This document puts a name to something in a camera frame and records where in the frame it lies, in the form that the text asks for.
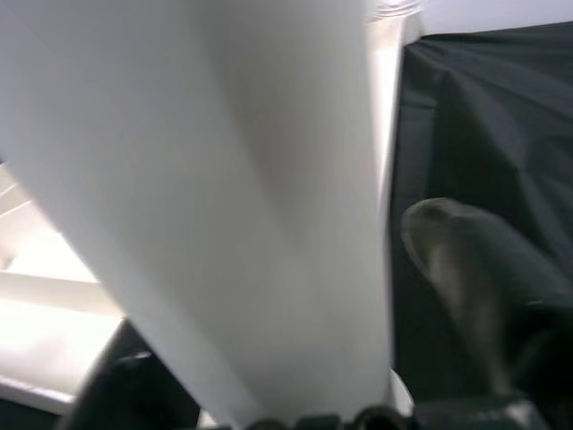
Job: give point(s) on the black table cloth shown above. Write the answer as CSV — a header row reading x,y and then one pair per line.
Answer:
x,y
492,134

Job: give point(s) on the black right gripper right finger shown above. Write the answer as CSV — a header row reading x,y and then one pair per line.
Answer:
x,y
483,277

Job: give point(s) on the white plastic table top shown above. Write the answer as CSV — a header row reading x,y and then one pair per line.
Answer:
x,y
36,313

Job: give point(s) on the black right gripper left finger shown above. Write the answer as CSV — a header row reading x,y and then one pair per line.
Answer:
x,y
134,389

